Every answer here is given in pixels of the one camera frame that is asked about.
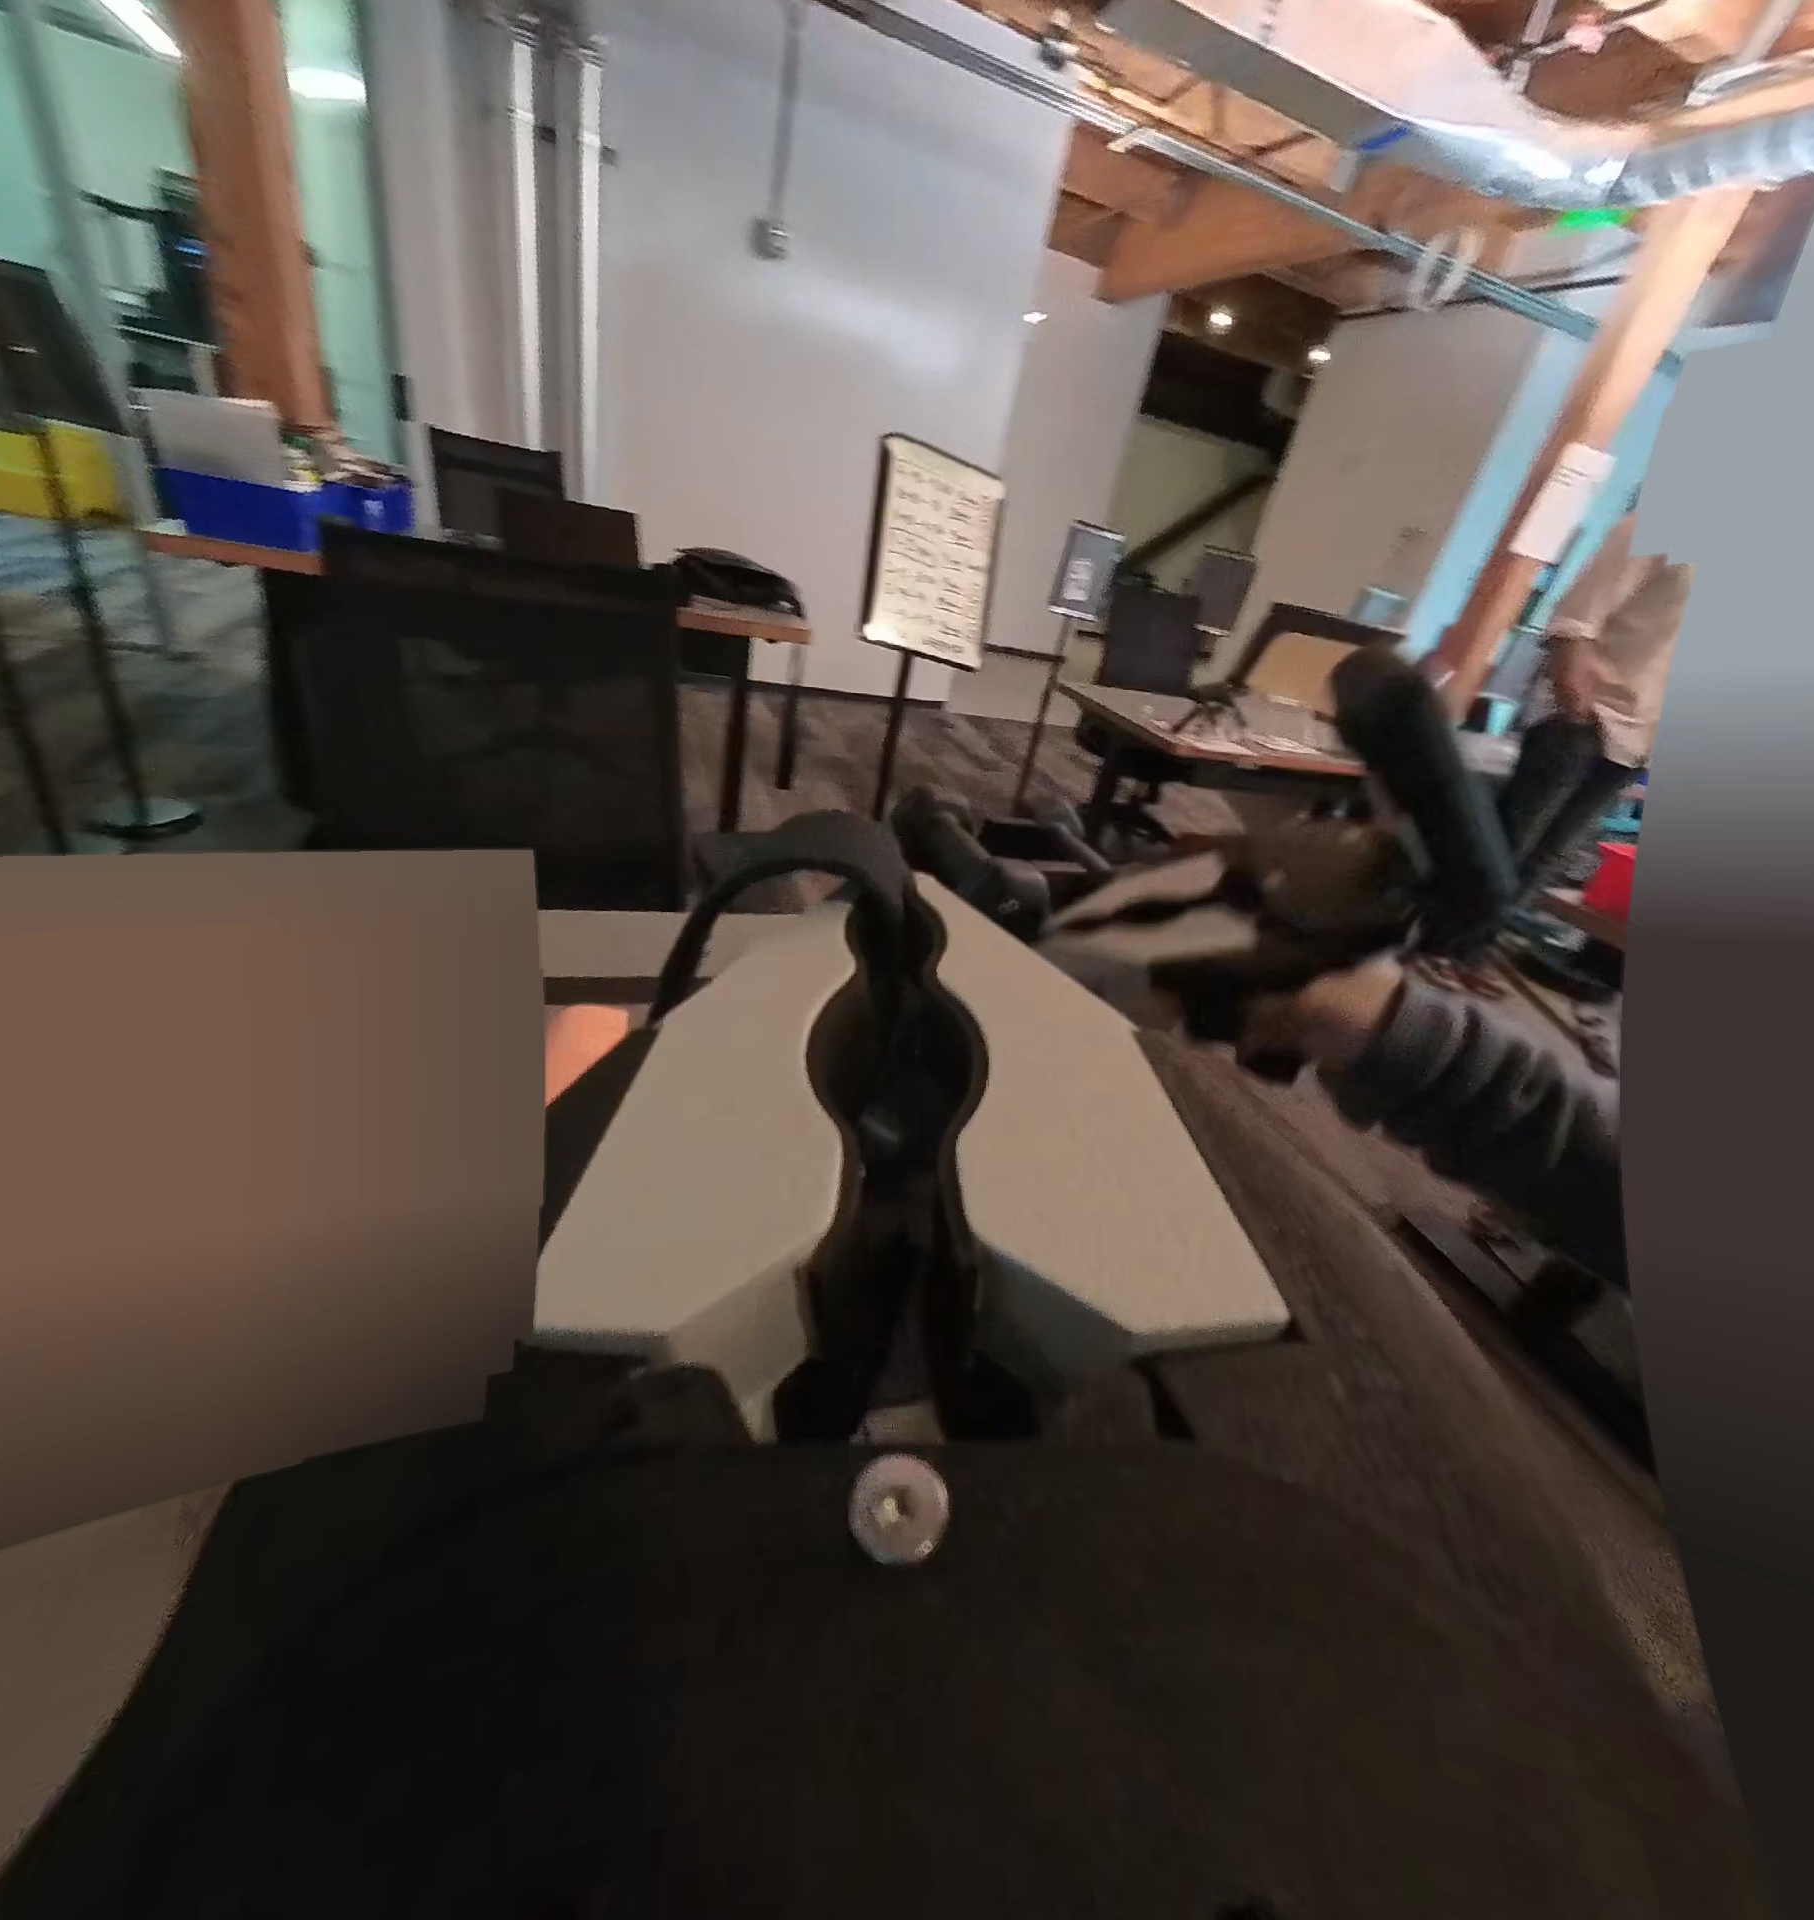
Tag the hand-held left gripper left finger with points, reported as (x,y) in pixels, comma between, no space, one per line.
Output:
(681,1171)

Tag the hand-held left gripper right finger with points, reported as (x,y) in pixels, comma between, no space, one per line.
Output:
(1101,1171)

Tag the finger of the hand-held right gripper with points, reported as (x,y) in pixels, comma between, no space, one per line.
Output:
(1163,946)
(1163,884)

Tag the person's right forearm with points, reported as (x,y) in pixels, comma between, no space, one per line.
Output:
(1492,1110)

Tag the person's right hand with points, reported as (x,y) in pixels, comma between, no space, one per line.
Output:
(1327,1020)

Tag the wooden work table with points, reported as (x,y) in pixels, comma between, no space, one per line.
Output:
(1223,742)

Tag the black dumbbell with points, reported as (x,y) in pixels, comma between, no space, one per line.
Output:
(975,863)

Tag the dark office chair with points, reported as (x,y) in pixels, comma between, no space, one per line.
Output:
(1154,638)

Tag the blue framed sign stand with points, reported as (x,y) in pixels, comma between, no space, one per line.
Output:
(1090,572)

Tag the whiteboard on stand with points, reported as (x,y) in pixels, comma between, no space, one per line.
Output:
(934,554)

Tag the black mesh office chair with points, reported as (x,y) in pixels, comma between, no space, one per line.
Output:
(488,719)

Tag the wooden desk with black bag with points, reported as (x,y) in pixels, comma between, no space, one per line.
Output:
(742,620)

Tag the black bag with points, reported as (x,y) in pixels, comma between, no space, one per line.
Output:
(733,582)

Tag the black computer monitor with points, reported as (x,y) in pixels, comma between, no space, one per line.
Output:
(495,484)

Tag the blue storage bin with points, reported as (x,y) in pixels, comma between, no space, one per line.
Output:
(277,508)

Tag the yellow box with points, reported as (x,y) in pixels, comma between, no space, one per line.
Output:
(38,474)

